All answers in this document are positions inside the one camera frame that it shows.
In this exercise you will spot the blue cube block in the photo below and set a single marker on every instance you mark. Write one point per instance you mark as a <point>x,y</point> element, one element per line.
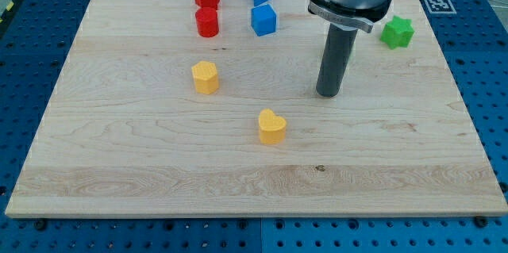
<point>263,20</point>

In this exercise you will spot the white fiducial marker tag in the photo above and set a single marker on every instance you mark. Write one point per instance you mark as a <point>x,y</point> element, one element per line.
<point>440,6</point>

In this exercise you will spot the yellow hexagon block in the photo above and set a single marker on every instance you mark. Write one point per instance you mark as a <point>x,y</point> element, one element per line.
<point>205,77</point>

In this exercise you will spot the green star block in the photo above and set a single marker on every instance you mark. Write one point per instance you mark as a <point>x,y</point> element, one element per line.
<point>397,33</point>

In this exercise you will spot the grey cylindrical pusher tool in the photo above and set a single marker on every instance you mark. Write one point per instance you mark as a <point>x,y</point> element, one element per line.
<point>338,48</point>

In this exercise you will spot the red cylinder block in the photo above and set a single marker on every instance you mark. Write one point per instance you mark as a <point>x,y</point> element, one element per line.
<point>207,22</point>

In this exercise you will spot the yellow heart block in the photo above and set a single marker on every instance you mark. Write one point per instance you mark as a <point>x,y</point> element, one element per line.
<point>272,128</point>

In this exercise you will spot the wooden board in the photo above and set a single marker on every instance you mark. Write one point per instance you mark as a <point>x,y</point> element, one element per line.
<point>126,135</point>

